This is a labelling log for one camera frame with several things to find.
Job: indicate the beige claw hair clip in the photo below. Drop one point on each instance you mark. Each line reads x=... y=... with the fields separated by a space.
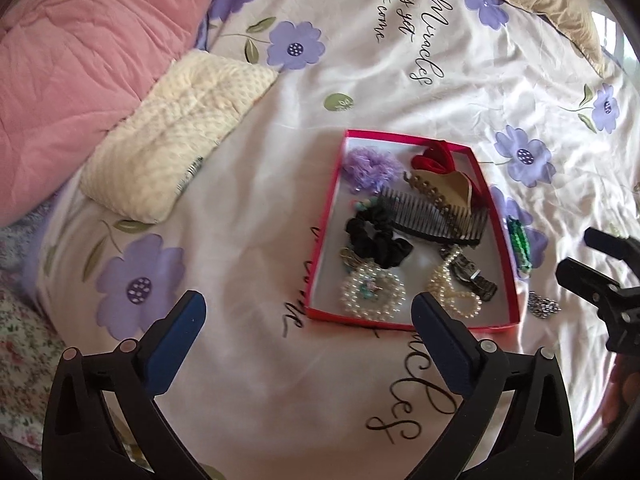
x=430 y=202

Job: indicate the black hair comb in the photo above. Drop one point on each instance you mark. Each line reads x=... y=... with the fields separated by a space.
x=405 y=217

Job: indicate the black velvet scrunchie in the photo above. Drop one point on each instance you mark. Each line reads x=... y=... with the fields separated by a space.
x=372 y=237

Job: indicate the pearl hair clip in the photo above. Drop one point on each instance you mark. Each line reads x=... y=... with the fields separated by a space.
x=463 y=303

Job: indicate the cream dotted pillow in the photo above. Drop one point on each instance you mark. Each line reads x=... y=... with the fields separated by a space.
x=147 y=161

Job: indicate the floral fabric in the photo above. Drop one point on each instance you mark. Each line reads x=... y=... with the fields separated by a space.
x=29 y=345

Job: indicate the red velvet bow clip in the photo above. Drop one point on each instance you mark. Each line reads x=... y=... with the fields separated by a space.
x=436 y=167

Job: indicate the pink quilt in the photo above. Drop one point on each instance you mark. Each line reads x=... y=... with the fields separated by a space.
x=70 y=71

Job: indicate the red jewelry box tray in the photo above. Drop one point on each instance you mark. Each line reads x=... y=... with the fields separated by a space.
x=344 y=288

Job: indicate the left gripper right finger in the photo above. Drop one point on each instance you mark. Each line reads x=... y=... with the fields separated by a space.
x=460 y=358

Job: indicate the dark rectangular hair clip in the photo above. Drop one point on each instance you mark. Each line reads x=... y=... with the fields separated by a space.
x=467 y=273

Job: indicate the right hand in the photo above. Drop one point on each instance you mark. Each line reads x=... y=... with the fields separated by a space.
x=623 y=388

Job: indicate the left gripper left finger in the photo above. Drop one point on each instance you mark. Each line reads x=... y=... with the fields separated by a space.
x=168 y=341

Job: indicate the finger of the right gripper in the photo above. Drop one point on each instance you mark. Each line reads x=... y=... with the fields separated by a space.
x=588 y=284
x=620 y=248

